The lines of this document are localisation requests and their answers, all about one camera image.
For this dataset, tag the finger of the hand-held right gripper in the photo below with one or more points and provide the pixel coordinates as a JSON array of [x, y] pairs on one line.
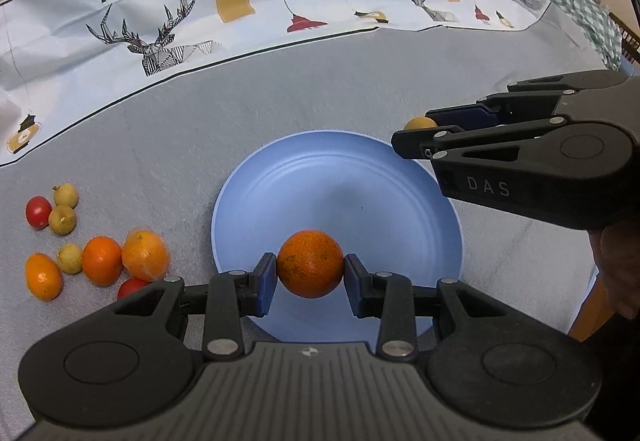
[[415, 143], [465, 113]]

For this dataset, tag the oval orange kumquat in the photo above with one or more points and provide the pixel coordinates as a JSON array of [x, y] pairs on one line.
[[43, 276]]

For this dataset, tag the red cherry tomato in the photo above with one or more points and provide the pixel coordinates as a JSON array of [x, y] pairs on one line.
[[130, 288], [38, 212]]

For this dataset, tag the grey white printed tablecloth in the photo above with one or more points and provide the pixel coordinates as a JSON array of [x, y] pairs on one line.
[[150, 146]]

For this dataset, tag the small yellow fruit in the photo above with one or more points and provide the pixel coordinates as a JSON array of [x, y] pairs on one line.
[[421, 123]]

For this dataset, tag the green checked cloth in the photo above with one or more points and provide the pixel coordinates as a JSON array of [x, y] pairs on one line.
[[590, 16]]

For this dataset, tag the yellow-brown longan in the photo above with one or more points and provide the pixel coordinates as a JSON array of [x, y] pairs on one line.
[[69, 258], [62, 219], [65, 196]]

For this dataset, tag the blue plate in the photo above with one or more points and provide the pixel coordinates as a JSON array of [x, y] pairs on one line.
[[350, 201]]

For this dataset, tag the plastic-wrapped orange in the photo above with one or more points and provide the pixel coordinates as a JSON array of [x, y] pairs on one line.
[[145, 255]]

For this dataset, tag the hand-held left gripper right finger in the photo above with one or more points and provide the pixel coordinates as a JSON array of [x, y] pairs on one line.
[[352, 282]]

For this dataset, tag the small round mandarin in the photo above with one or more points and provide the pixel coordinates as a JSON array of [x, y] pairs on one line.
[[102, 261]]

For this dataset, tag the large dark orange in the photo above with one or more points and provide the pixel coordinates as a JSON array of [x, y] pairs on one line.
[[310, 263]]

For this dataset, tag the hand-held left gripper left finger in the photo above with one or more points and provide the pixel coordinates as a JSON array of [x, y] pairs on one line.
[[267, 282]]

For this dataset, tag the wooden chair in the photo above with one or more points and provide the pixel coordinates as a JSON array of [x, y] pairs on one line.
[[627, 41]]

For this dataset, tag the person's right hand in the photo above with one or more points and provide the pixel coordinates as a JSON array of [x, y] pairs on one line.
[[615, 266]]

